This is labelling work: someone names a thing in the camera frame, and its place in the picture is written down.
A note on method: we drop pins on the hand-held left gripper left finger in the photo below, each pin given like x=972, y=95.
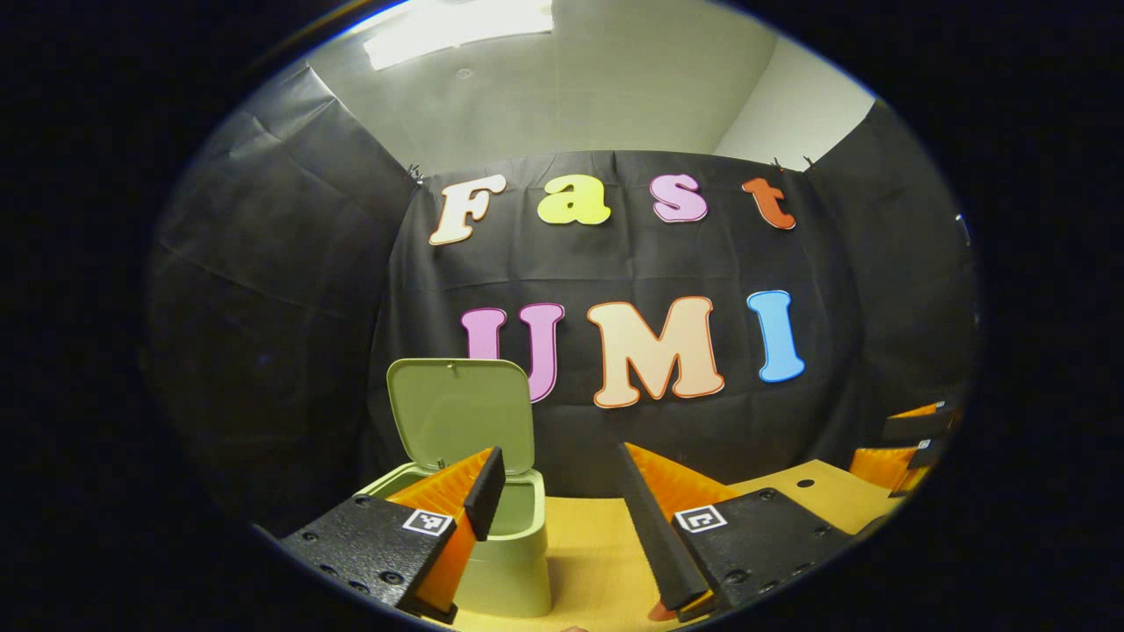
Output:
x=485, y=496

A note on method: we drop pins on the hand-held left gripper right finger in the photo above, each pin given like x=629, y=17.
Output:
x=654, y=535

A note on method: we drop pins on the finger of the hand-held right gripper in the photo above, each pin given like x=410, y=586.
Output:
x=918, y=426
x=878, y=465

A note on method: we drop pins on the red pop can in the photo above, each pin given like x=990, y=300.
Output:
x=660, y=612

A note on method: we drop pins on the light green garbage bin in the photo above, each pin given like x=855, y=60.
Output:
x=457, y=412

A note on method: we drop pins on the wooden desktop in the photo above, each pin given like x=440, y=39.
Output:
x=588, y=553

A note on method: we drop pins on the black backdrop cloth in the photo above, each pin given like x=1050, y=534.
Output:
x=615, y=439

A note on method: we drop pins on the ceiling light panel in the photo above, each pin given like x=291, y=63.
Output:
x=457, y=31

